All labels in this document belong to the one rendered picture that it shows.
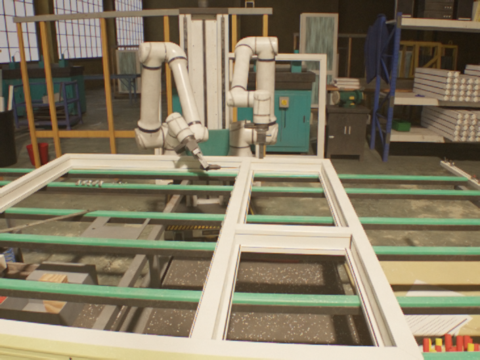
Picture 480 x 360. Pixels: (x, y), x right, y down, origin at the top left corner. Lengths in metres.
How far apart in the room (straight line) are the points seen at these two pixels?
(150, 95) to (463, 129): 4.32
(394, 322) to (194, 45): 2.37
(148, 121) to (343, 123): 3.45
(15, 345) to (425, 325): 1.18
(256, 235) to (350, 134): 4.39
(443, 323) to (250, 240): 0.71
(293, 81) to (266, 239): 4.42
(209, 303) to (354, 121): 4.79
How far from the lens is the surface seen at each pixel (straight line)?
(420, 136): 5.87
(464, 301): 1.20
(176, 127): 2.03
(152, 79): 2.46
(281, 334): 1.38
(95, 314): 1.54
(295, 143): 5.73
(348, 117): 5.51
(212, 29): 2.89
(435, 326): 1.46
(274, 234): 1.27
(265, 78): 2.60
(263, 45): 2.56
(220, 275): 1.03
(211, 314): 0.90
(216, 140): 2.87
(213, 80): 2.89
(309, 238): 1.28
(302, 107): 5.64
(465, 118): 5.76
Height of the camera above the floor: 1.49
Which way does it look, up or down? 19 degrees down
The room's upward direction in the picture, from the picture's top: straight up
